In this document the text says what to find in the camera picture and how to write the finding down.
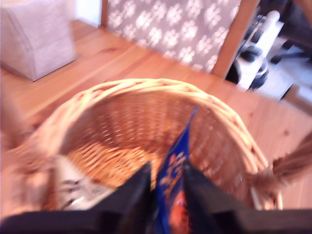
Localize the woven wicker basket with handle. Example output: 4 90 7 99
0 78 312 215

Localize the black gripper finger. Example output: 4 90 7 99
102 161 156 234
183 162 247 234

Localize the grey fabric box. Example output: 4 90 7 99
0 0 78 81

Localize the blue Terry's chocolate egg bag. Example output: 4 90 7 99
153 106 199 234

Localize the wooden chair paw-print fabric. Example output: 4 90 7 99
101 0 259 79

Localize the white Galaxy mint egg bag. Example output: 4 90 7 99
52 156 115 212

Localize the black wheeled chair base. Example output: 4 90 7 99
225 9 312 98

